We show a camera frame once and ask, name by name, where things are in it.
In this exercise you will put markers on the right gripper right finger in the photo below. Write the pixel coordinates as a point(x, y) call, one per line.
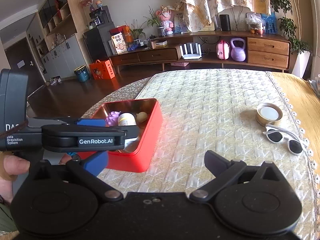
point(226, 174)

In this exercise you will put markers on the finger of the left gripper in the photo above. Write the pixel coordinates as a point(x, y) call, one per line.
point(91, 122)
point(73, 155)

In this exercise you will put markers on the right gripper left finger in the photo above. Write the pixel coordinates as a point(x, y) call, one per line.
point(82, 174)

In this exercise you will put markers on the purple spiky toy figure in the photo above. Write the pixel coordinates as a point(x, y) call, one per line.
point(112, 118)

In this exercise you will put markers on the white yellow vitamin bottle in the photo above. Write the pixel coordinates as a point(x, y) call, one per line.
point(126, 119)

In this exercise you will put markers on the person left hand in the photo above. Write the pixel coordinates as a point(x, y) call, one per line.
point(11, 167)

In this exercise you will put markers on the teal waste bin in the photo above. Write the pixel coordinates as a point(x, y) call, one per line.
point(82, 73)

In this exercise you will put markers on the orange gift bag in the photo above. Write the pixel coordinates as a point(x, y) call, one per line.
point(102, 70)

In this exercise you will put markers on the red metal tin box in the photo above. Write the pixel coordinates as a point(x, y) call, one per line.
point(137, 149)

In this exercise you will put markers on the quilted cream yellow mat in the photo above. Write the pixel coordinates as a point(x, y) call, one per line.
point(215, 110)

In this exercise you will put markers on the white sunglasses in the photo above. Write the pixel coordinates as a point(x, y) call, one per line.
point(277, 135)

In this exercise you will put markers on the round gold tin lid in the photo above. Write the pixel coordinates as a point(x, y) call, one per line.
point(268, 113)

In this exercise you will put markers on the black mini fridge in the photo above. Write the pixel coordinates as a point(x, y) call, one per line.
point(97, 39)

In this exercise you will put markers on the snack box on cabinet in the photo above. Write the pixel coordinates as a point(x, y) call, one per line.
point(119, 43)

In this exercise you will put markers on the mustard yellow table runner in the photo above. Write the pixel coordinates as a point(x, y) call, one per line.
point(305, 104)

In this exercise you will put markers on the purple kettlebell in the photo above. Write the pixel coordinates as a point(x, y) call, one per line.
point(238, 53)

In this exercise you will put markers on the small potted plant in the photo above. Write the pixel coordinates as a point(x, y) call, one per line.
point(153, 19)

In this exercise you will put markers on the white wifi router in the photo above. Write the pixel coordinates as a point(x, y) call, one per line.
point(191, 51)

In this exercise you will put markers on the pink toy suitcase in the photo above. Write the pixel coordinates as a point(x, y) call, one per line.
point(223, 50)

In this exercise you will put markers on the wooden tv cabinet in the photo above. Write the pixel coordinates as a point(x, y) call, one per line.
point(262, 51)

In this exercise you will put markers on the stack of colourful folders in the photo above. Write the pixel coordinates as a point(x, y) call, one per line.
point(315, 85)

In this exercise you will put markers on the pink plush doll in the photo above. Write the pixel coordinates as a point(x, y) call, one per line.
point(164, 15)

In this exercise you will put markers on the plastic bag of fruit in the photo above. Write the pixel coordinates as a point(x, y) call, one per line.
point(256, 24)

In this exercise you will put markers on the black cylinder speaker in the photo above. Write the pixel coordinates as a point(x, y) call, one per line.
point(225, 22)

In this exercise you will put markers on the blue photo card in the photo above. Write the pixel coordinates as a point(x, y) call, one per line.
point(270, 23)

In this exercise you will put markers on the potted tree white planter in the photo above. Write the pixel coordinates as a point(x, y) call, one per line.
point(291, 26)

